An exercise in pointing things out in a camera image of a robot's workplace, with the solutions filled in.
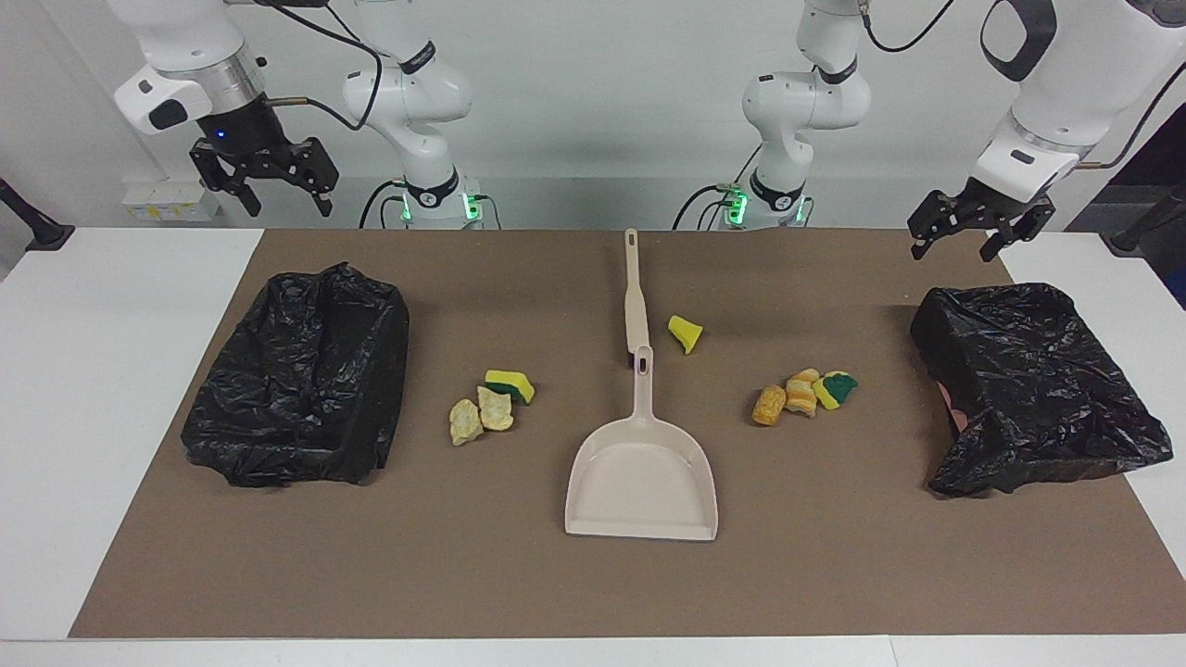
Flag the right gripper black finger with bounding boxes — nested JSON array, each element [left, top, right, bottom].
[[282, 136, 340, 219], [190, 139, 264, 220]]

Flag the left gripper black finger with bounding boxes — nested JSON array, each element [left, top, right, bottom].
[[907, 191, 970, 261], [979, 203, 1056, 264]]

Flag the small yellow green sponge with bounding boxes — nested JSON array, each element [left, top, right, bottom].
[[813, 371, 859, 411]]

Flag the striped pale bread piece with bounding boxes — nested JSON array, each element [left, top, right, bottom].
[[786, 369, 821, 419]]

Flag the large yellow green sponge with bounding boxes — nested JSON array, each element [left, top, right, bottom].
[[485, 370, 536, 406]]

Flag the pale bread chunk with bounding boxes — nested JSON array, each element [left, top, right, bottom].
[[449, 398, 485, 447], [476, 385, 515, 433]]

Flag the beige hand brush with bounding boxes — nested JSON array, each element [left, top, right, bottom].
[[624, 229, 652, 358]]

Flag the beige plastic dustpan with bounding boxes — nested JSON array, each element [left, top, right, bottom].
[[564, 346, 719, 542]]

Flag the black bag lined bin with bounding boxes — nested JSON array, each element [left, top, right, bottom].
[[181, 262, 410, 489], [910, 283, 1174, 498]]

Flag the white power strip box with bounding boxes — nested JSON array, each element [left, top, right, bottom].
[[122, 181, 223, 223]]

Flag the black clamp stand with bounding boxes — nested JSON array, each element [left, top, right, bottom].
[[0, 176, 75, 253], [1103, 183, 1186, 256]]

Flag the dark cabinet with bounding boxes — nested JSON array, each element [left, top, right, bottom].
[[1066, 88, 1186, 311]]

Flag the brown table mat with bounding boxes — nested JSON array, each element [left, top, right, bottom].
[[69, 229, 1186, 640]]

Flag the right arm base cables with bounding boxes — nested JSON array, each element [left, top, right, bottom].
[[360, 179, 501, 230]]

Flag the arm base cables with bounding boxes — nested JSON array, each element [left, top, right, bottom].
[[360, 179, 501, 230], [672, 139, 765, 230]]

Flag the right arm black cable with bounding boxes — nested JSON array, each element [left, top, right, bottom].
[[222, 0, 385, 131]]

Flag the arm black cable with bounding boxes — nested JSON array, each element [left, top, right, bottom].
[[222, 0, 385, 131], [860, 0, 1186, 172]]

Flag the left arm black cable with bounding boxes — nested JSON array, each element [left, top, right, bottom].
[[860, 0, 1186, 172]]

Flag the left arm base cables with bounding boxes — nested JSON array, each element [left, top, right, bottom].
[[672, 139, 765, 230]]

